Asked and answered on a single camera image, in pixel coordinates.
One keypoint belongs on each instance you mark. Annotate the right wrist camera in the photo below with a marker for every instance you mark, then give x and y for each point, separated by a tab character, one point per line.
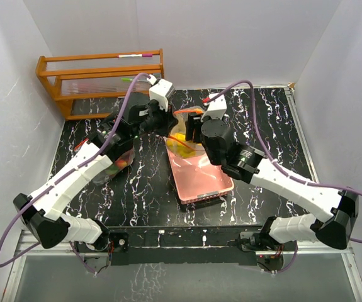
215	109

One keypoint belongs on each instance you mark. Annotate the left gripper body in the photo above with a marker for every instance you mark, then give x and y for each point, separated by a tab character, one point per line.
158	120

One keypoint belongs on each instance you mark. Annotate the pink white marker pen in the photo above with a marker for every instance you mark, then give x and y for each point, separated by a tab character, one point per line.
135	55

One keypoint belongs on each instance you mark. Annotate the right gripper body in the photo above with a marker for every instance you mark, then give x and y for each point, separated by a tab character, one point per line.
213	160

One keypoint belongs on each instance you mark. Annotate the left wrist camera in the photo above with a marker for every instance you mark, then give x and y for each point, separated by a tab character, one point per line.
161	93

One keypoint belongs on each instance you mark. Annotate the pink plastic basket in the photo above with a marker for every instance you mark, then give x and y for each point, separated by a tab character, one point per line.
197	180

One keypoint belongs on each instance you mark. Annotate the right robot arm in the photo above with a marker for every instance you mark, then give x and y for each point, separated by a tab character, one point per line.
332	212

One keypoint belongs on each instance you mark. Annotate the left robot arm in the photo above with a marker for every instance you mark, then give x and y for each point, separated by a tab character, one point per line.
42	211

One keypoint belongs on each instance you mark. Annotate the yellow mango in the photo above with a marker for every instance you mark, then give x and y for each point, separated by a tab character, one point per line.
176	143

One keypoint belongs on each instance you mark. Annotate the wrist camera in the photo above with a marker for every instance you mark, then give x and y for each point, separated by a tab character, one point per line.
215	109
161	93

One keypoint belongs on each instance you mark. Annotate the black base bar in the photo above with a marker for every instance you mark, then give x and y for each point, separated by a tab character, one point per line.
185	245

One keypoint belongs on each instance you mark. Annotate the clear zip bag orange zipper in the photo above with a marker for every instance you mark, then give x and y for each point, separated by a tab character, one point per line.
98	168

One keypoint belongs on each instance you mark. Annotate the wooden shelf rack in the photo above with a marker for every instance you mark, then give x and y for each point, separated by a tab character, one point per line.
68	79

